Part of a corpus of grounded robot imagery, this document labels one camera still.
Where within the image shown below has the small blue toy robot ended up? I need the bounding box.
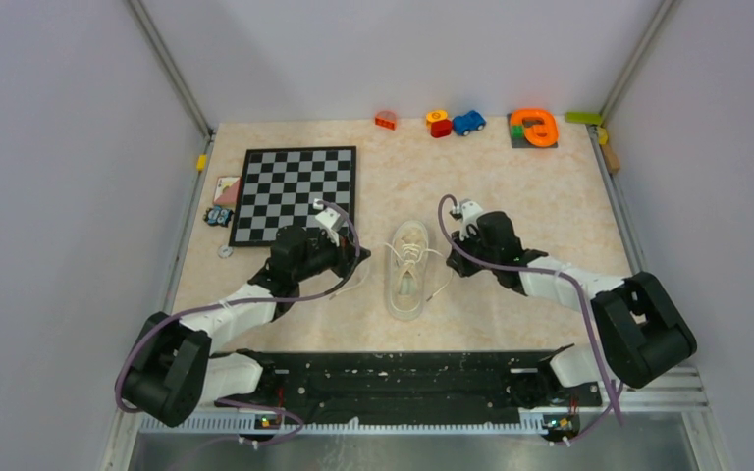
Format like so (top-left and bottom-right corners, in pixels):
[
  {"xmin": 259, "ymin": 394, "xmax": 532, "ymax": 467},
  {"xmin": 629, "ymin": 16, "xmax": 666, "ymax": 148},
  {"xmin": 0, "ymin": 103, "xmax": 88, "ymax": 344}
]
[{"xmin": 203, "ymin": 206, "xmax": 235, "ymax": 227}]

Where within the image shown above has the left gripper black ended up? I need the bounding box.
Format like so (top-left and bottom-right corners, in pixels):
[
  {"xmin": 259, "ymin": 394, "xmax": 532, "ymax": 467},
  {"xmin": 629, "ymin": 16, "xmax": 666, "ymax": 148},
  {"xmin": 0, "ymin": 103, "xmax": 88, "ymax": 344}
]
[{"xmin": 293, "ymin": 228, "xmax": 370, "ymax": 283}]

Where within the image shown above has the yellow clip rail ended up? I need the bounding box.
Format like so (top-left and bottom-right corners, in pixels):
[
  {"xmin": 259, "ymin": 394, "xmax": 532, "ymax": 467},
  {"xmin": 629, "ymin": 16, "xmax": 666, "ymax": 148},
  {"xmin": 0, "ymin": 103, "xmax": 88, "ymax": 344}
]
[
  {"xmin": 195, "ymin": 154, "xmax": 207, "ymax": 173},
  {"xmin": 597, "ymin": 127, "xmax": 610, "ymax": 146}
]

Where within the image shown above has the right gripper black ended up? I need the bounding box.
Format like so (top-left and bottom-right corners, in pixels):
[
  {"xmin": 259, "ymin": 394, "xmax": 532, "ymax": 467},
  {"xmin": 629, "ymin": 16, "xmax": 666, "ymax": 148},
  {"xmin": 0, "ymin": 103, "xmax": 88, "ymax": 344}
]
[{"xmin": 447, "ymin": 225, "xmax": 499, "ymax": 279}]

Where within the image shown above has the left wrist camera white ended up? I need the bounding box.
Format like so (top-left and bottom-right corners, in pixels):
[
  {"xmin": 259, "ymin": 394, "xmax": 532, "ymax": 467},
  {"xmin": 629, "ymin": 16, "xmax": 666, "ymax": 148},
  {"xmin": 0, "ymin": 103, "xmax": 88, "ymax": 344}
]
[{"xmin": 313, "ymin": 199, "xmax": 348, "ymax": 247}]

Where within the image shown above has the orange toy block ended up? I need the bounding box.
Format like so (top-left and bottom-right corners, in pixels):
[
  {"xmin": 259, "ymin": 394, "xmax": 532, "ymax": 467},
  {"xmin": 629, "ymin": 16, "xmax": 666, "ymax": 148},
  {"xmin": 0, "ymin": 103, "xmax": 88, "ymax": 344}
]
[{"xmin": 374, "ymin": 110, "xmax": 398, "ymax": 131}]

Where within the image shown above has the orange marble track toy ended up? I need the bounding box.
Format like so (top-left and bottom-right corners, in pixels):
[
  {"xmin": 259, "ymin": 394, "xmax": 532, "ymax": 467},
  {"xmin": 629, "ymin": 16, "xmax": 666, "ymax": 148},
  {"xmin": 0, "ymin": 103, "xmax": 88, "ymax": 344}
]
[{"xmin": 508, "ymin": 108, "xmax": 560, "ymax": 149}]

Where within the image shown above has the beige lace sneaker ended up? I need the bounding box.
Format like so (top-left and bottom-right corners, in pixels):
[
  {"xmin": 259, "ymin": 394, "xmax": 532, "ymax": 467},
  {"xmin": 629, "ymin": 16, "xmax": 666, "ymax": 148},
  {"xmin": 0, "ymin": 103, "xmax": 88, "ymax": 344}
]
[{"xmin": 385, "ymin": 220, "xmax": 430, "ymax": 321}]

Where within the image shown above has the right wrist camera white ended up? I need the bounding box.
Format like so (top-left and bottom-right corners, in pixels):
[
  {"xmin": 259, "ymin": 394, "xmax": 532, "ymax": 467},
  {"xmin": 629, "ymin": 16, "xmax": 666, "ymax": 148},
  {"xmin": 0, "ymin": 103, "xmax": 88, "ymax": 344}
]
[{"xmin": 450, "ymin": 199, "xmax": 484, "ymax": 240}]

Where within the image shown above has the small round silver disc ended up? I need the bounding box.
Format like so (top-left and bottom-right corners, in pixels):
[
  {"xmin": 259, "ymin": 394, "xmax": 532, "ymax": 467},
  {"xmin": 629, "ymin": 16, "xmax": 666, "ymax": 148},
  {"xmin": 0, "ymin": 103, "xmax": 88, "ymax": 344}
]
[{"xmin": 218, "ymin": 245, "xmax": 233, "ymax": 259}]

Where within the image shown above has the wooden block right rail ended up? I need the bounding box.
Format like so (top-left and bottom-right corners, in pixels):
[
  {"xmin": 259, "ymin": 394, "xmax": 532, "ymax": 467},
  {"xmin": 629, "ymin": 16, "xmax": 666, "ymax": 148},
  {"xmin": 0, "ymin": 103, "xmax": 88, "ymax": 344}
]
[{"xmin": 600, "ymin": 143, "xmax": 621, "ymax": 175}]

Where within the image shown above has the blue toy car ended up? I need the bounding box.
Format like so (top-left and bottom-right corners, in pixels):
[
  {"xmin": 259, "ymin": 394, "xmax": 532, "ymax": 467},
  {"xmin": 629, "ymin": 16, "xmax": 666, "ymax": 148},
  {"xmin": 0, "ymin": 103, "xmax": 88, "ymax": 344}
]
[{"xmin": 452, "ymin": 110, "xmax": 487, "ymax": 136}]

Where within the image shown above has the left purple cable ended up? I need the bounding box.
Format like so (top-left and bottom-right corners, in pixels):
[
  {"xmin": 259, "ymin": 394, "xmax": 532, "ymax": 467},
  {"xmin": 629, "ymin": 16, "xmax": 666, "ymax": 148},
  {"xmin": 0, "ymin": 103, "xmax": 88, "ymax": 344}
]
[{"xmin": 113, "ymin": 199, "xmax": 363, "ymax": 449}]

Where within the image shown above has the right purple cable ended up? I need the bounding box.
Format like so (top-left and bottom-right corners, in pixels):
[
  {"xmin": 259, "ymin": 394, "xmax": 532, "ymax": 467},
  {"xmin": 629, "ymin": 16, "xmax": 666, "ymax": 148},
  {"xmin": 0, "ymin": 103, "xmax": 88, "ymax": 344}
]
[{"xmin": 437, "ymin": 193, "xmax": 626, "ymax": 446}]

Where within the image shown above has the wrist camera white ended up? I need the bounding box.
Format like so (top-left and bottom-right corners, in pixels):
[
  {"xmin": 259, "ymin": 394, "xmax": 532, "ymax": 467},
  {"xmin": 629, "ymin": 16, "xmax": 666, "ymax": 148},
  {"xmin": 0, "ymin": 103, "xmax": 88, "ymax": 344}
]
[
  {"xmin": 450, "ymin": 199, "xmax": 484, "ymax": 240},
  {"xmin": 313, "ymin": 199, "xmax": 348, "ymax": 247}
]

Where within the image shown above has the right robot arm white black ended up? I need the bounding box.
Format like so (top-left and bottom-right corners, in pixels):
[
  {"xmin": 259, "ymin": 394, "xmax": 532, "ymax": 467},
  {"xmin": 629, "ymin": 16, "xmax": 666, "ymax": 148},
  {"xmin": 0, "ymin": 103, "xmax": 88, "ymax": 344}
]
[{"xmin": 447, "ymin": 200, "xmax": 697, "ymax": 404}]

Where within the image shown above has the black white chessboard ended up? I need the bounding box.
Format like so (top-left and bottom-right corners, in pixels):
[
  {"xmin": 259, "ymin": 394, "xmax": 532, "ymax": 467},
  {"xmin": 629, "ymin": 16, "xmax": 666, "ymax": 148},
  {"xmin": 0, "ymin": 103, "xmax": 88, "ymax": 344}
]
[{"xmin": 229, "ymin": 146, "xmax": 357, "ymax": 247}]

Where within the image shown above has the red toy block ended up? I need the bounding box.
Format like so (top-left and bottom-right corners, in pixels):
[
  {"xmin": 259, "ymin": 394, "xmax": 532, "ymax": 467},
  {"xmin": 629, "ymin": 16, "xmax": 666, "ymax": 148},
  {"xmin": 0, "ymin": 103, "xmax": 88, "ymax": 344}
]
[{"xmin": 429, "ymin": 119, "xmax": 454, "ymax": 138}]

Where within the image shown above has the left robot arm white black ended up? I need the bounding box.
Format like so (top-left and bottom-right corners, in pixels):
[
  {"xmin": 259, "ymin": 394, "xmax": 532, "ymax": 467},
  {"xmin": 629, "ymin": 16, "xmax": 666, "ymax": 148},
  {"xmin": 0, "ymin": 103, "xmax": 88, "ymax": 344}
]
[{"xmin": 114, "ymin": 224, "xmax": 370, "ymax": 426}]

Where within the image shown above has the white cable duct strip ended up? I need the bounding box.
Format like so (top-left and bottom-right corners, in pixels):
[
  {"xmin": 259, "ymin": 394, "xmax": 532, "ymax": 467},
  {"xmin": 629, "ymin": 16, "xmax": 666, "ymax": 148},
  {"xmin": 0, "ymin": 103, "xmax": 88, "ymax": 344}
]
[{"xmin": 137, "ymin": 414, "xmax": 548, "ymax": 436}]

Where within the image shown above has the yellow clip right rail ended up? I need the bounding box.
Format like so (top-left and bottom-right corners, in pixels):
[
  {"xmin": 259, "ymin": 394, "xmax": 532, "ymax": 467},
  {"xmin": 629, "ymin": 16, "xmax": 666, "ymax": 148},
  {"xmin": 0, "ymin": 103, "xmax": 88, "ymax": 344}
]
[{"xmin": 597, "ymin": 127, "xmax": 610, "ymax": 146}]

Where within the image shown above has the green block on rail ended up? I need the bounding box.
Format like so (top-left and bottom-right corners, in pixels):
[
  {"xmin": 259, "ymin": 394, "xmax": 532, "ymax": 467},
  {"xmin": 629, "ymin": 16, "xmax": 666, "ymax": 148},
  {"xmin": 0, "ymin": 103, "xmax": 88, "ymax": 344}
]
[{"xmin": 565, "ymin": 111, "xmax": 604, "ymax": 126}]

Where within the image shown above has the purple cable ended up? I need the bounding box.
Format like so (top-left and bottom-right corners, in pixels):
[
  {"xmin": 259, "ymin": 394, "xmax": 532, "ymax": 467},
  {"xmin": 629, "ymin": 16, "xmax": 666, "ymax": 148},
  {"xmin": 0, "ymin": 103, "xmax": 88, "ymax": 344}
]
[
  {"xmin": 113, "ymin": 199, "xmax": 363, "ymax": 449},
  {"xmin": 437, "ymin": 193, "xmax": 626, "ymax": 446}
]

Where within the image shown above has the yellow clip left rail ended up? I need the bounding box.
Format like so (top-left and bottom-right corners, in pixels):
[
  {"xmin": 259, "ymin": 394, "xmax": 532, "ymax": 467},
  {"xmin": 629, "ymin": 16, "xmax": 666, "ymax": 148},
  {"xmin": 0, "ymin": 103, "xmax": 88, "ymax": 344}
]
[{"xmin": 195, "ymin": 154, "xmax": 207, "ymax": 173}]

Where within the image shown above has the pink tangram card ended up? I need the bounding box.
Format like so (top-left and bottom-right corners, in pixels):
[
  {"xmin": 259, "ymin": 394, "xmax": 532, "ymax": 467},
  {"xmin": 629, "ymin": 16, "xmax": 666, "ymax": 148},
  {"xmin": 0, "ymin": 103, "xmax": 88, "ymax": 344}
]
[{"xmin": 212, "ymin": 176, "xmax": 241, "ymax": 208}]

